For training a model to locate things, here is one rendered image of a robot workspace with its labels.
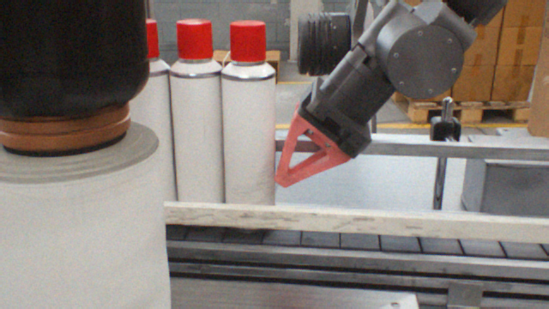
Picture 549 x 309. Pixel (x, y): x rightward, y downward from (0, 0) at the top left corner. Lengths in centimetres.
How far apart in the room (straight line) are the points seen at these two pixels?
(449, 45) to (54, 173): 30
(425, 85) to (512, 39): 366
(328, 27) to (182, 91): 109
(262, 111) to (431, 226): 19
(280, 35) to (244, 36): 553
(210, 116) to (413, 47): 21
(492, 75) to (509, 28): 32
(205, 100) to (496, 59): 365
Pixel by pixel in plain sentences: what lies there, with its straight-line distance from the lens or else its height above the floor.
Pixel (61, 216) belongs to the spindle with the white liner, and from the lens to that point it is 25.
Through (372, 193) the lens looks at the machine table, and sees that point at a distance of 79.
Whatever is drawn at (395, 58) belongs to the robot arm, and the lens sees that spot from 43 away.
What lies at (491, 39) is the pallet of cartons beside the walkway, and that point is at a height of 56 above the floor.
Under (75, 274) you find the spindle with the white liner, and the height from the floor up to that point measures 102.
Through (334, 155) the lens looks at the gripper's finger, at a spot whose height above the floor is 97.
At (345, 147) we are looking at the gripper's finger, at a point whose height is 98.
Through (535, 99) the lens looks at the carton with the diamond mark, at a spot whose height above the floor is 91.
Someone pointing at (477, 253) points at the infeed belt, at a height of 88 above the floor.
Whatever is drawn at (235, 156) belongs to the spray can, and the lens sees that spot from 54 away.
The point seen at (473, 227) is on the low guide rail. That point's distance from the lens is 55.
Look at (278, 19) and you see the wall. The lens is 602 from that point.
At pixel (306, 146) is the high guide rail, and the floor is 96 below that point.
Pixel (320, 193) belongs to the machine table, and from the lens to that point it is 78.
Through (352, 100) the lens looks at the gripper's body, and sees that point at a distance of 51.
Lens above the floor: 115
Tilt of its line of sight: 20 degrees down
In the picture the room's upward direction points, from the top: straight up
